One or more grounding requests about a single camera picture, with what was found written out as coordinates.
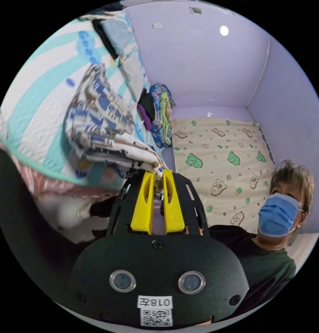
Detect pile of clothes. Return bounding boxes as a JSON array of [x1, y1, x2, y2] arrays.
[[137, 84, 177, 149]]

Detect white patterned pillow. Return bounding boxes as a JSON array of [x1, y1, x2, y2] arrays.
[[117, 48, 152, 104]]

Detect blue patterned shirt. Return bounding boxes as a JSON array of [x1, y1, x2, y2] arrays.
[[63, 62, 168, 194]]

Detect person's body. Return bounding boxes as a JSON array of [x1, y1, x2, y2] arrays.
[[0, 148, 317, 322]]

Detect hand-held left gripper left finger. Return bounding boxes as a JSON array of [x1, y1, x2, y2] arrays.
[[130, 171, 155, 234]]

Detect cream bear print curtain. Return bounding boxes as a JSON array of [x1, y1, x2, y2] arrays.
[[171, 116, 276, 233]]

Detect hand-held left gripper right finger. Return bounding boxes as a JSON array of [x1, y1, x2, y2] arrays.
[[162, 169, 186, 235]]

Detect folded black and blue clothes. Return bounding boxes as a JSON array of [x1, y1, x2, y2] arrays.
[[91, 16, 136, 60]]

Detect bed with teal striped quilt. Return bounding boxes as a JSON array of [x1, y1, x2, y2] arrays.
[[0, 10, 165, 194]]

